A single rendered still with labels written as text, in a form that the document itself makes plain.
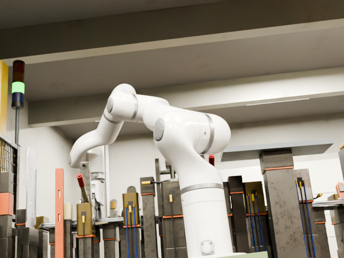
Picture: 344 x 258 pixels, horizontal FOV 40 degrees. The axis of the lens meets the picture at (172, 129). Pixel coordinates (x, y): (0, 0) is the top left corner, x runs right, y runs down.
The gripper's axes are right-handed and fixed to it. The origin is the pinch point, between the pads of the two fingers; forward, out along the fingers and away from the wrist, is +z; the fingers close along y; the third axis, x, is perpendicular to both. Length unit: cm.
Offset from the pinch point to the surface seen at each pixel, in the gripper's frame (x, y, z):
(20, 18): 147, 313, -295
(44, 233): 23.6, 6.0, 4.2
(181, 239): -35, -37, 14
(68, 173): 210, 813, -209
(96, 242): -1.1, -6.7, 10.8
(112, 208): -5.5, 10.4, -4.8
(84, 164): -0.5, -23.4, -17.3
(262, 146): -65, -46, -13
